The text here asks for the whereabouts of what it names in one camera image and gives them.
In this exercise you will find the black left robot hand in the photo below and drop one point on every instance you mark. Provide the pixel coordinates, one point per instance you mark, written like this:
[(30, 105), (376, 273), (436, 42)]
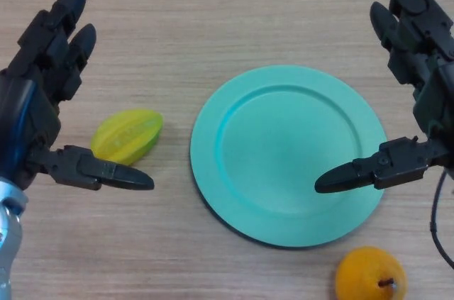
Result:
[(28, 108)]

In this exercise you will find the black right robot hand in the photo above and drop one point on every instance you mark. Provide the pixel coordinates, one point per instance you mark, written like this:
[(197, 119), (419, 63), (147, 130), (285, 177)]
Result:
[(415, 20)]

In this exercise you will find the yellow starfruit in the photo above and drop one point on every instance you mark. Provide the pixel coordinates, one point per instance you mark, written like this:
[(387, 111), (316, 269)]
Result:
[(124, 133)]

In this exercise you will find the green round plate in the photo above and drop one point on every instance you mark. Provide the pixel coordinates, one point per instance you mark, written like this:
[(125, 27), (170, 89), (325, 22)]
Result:
[(283, 158)]

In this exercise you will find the orange pear with stem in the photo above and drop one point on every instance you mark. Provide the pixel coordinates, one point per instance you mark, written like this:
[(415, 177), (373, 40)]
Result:
[(365, 275)]

